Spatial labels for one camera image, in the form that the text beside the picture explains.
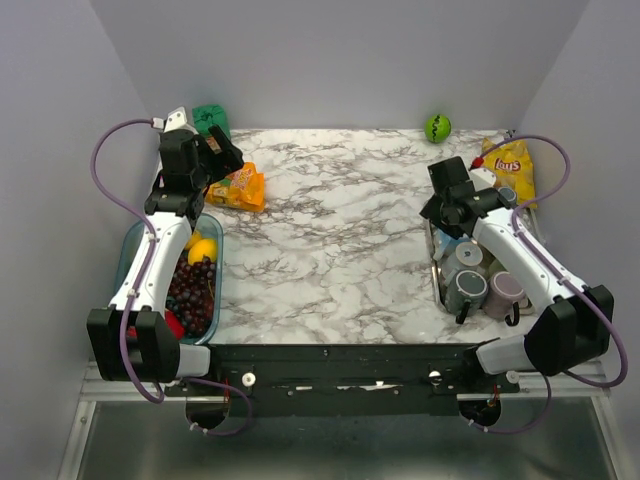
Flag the dark green patterned mug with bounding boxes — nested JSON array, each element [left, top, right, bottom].
[[444, 270, 488, 325]]

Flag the light blue white mug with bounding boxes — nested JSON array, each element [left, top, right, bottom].
[[432, 228, 470, 261]]

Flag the grey blue mug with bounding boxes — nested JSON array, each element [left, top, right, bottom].
[[440, 241, 483, 286]]

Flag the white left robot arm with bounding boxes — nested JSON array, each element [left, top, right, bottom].
[[87, 125, 244, 395]]

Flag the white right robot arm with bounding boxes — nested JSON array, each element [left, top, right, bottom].
[[420, 157, 614, 392]]

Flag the dark grey mug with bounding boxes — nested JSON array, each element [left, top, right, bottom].
[[498, 186, 517, 208]]

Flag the purple mug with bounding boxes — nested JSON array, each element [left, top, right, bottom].
[[482, 271, 526, 327]]

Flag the green wrapped jar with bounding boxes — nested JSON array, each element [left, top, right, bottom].
[[191, 104, 231, 139]]

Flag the orange snack bag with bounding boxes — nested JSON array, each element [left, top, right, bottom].
[[205, 162, 265, 212]]

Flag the green striped ball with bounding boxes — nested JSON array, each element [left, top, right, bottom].
[[424, 114, 452, 144]]

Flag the clear blue fruit container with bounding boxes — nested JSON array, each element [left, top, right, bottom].
[[109, 212, 223, 345]]

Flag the yellow Lays chips bag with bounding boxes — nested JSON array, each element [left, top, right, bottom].
[[482, 138, 536, 205]]

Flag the orange fruit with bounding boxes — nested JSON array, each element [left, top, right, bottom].
[[184, 230, 203, 251]]

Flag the yellow lemon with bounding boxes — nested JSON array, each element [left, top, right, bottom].
[[187, 238, 218, 266]]

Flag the silver metal tray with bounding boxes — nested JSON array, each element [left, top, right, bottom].
[[424, 208, 540, 312]]

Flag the dark red grapes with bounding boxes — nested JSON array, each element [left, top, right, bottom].
[[165, 252, 217, 339]]

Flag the pink dragon fruit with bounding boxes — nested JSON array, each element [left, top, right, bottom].
[[126, 309, 185, 340]]

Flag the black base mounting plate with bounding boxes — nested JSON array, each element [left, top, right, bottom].
[[167, 344, 519, 417]]

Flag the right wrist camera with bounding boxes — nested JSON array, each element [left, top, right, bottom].
[[469, 157, 498, 191]]

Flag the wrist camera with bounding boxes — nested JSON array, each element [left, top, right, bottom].
[[163, 106, 189, 133], [469, 157, 498, 191]]

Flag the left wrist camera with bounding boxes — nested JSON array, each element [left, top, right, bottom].
[[163, 106, 189, 133]]

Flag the aluminium rail frame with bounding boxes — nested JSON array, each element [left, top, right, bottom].
[[60, 367, 635, 479]]

